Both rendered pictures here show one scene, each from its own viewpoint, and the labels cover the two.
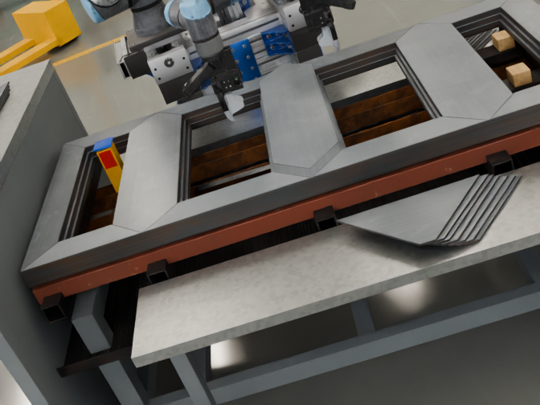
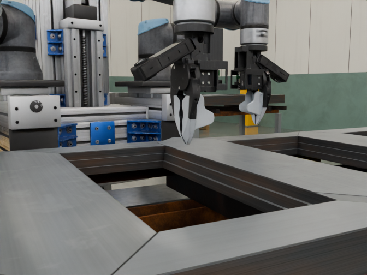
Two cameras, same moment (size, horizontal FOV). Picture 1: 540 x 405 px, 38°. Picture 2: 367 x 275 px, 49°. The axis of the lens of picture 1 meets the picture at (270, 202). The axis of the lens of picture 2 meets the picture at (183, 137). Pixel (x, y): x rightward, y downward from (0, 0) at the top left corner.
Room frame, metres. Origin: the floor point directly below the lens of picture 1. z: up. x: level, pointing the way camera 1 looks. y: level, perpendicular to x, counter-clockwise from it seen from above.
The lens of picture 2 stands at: (1.45, 0.43, 1.02)
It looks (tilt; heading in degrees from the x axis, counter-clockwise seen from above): 7 degrees down; 327
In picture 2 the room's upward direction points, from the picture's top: straight up
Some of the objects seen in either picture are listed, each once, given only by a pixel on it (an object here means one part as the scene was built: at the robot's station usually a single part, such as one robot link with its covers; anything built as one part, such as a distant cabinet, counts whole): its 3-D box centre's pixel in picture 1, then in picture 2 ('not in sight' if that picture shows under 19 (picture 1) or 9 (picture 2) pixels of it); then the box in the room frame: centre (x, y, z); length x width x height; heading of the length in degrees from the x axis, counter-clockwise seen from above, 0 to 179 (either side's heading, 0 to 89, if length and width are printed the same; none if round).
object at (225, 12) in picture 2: not in sight; (231, 15); (2.38, -0.35, 1.22); 0.11 x 0.11 x 0.08; 76
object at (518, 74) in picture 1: (518, 75); not in sight; (1.93, -0.77, 0.79); 0.06 x 0.05 x 0.04; 174
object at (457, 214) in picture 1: (438, 218); not in sight; (1.46, -0.34, 0.77); 0.45 x 0.20 x 0.04; 84
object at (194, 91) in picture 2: (220, 96); (190, 94); (2.05, 0.02, 1.01); 0.05 x 0.02 x 0.09; 174
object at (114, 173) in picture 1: (116, 172); not in sight; (2.33, 0.42, 0.78); 0.05 x 0.05 x 0.19; 84
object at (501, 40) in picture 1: (503, 40); not in sight; (2.17, -0.84, 0.79); 0.06 x 0.05 x 0.04; 174
